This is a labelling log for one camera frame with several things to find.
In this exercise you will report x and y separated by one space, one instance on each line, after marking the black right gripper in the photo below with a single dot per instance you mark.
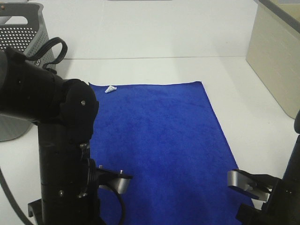
248 215

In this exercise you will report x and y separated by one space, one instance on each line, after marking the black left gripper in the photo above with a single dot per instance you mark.
67 203

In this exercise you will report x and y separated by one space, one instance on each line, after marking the blue microfibre towel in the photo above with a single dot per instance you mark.
169 139

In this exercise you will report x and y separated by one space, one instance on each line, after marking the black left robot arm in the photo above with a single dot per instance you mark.
64 112

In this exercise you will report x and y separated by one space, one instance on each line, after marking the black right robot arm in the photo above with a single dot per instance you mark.
280 197

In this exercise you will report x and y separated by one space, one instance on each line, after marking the beige storage box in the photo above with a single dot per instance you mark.
274 52

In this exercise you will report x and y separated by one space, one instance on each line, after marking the grey perforated laundry basket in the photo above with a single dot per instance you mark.
23 47

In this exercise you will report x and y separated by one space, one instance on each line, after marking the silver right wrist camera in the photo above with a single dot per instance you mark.
255 186

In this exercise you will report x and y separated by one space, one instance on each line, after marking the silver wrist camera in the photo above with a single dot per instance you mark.
112 180
255 186

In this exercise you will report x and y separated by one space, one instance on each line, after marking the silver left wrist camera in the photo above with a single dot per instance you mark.
112 180

